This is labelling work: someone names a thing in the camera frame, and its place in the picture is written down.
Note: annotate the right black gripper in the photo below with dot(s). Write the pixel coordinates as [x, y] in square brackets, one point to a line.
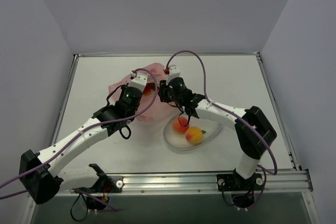
[163, 93]

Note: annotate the pink plastic bag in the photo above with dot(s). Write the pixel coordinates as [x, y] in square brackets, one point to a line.
[158, 110]

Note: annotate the orange fake peach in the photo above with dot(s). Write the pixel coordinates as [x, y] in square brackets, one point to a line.
[194, 135]

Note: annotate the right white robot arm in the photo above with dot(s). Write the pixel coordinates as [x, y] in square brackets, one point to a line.
[254, 131]

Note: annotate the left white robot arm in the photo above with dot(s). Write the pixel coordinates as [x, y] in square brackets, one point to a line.
[44, 174]

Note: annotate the white oval plate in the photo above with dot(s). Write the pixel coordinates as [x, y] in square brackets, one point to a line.
[178, 142]

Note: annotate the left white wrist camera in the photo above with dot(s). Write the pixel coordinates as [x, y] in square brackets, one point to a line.
[138, 80]

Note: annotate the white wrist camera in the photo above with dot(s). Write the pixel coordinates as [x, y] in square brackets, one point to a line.
[172, 71]
[138, 80]

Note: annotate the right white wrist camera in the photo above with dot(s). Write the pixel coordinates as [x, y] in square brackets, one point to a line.
[172, 71]

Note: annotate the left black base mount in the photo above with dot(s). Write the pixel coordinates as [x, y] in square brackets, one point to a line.
[111, 183]

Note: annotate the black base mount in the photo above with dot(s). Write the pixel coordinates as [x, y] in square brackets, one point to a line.
[234, 182]
[111, 183]

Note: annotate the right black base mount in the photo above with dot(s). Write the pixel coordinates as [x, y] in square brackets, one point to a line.
[234, 182]

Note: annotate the aluminium front rail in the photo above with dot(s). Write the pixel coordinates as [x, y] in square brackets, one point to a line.
[286, 181]

